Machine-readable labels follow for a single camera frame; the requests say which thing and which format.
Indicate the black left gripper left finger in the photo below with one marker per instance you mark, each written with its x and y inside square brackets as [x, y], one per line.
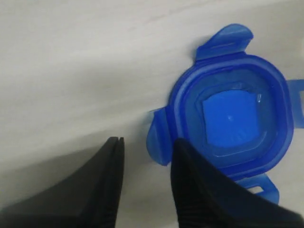
[88, 198]

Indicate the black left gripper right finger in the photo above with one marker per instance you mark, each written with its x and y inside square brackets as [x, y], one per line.
[205, 198]

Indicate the blue snap-lock lid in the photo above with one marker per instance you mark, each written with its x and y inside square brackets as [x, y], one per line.
[236, 109]

